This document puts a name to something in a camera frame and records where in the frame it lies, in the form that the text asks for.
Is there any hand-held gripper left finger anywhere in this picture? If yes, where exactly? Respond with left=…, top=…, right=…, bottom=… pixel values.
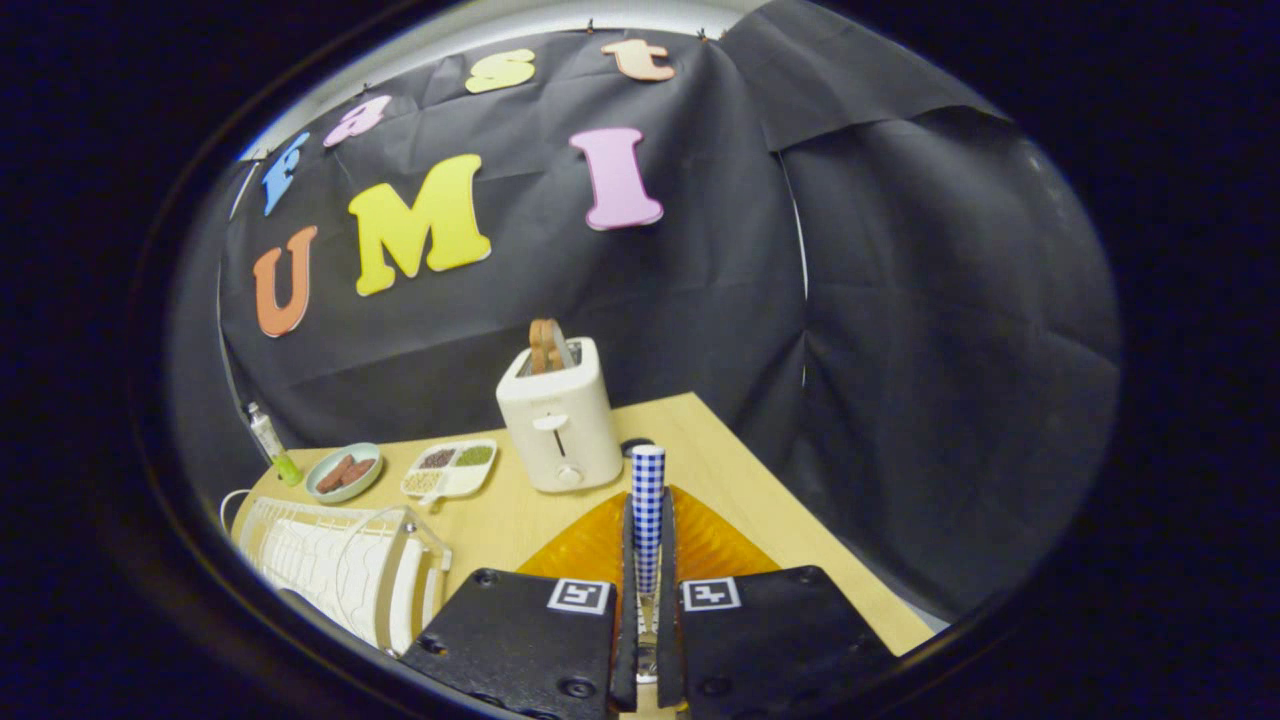
left=400, top=490, right=641, bottom=719

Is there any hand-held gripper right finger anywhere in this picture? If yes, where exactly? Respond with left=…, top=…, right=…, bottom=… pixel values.
left=655, top=486, right=896, bottom=719

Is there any blue checked handle spoon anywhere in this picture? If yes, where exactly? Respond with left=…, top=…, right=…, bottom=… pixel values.
left=630, top=444, right=667, bottom=681

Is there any white wire dish rack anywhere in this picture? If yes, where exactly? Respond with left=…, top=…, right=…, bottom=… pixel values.
left=218, top=488, right=453, bottom=658

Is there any small pale green dish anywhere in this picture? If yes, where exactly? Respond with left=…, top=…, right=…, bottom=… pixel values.
left=304, top=442, right=384, bottom=504

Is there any white divided tray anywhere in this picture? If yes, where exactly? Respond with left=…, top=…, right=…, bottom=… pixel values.
left=400, top=438, right=499, bottom=504

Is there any white toaster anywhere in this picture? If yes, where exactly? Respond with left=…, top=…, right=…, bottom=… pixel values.
left=495, top=336, right=624, bottom=494

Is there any brown bread slice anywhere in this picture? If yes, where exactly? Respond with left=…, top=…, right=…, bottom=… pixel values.
left=528, top=318, right=576, bottom=375

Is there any clear bottle with green liquid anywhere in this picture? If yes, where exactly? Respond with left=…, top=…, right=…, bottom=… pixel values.
left=246, top=402, right=304, bottom=487

